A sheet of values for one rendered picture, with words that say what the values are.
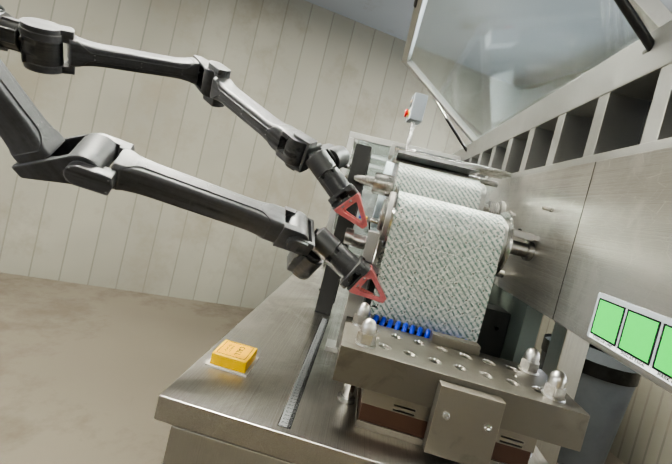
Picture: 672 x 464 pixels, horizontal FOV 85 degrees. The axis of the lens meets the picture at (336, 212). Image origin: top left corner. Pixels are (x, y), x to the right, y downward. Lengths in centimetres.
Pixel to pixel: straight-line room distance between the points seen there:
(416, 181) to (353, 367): 57
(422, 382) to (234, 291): 319
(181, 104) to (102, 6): 95
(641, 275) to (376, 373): 40
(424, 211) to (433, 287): 16
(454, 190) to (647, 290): 56
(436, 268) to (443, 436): 31
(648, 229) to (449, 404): 38
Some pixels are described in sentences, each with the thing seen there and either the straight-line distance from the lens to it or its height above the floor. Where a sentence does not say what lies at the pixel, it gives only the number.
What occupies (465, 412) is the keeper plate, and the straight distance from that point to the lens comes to 67.
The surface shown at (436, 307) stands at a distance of 83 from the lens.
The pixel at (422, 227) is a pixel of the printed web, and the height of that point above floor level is 125.
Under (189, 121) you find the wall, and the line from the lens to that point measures 361.
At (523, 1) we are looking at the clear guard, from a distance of 105.
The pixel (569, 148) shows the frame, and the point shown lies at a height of 150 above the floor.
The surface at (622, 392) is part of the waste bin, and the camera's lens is 293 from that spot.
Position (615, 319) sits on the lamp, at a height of 119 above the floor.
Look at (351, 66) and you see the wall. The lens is 389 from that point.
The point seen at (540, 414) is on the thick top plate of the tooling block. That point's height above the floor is 101.
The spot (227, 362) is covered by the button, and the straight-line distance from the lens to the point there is 77.
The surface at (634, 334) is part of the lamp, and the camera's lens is 62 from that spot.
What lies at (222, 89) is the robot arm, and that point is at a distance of 108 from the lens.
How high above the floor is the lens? 126
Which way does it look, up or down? 2 degrees down
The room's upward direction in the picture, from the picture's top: 14 degrees clockwise
